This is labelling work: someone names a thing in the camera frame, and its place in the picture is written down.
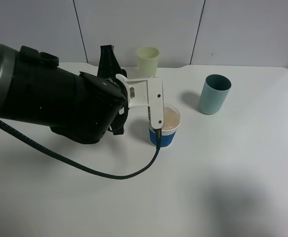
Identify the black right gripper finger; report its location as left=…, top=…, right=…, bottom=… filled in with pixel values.
left=97, top=45, right=127, bottom=79

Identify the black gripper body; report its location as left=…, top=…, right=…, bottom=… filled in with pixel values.
left=50, top=72, right=128, bottom=144

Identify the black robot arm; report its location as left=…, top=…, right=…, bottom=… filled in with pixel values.
left=0, top=44, right=128, bottom=144

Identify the pale yellow plastic cup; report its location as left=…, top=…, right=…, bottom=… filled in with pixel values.
left=136, top=46, right=160, bottom=77

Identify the clear cup with blue sleeve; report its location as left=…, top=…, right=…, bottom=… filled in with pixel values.
left=161, top=104, right=181, bottom=148

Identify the teal plastic cup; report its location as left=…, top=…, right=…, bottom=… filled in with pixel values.
left=199, top=74, right=232, bottom=115

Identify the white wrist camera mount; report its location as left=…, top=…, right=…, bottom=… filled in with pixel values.
left=116, top=74, right=164, bottom=129

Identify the black braided cable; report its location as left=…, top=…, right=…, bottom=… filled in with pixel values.
left=0, top=116, right=162, bottom=180

